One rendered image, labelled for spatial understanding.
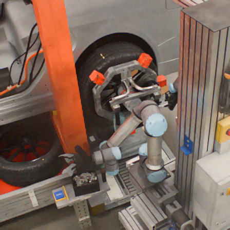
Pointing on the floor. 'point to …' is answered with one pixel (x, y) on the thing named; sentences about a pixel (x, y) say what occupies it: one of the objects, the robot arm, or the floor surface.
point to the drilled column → (82, 214)
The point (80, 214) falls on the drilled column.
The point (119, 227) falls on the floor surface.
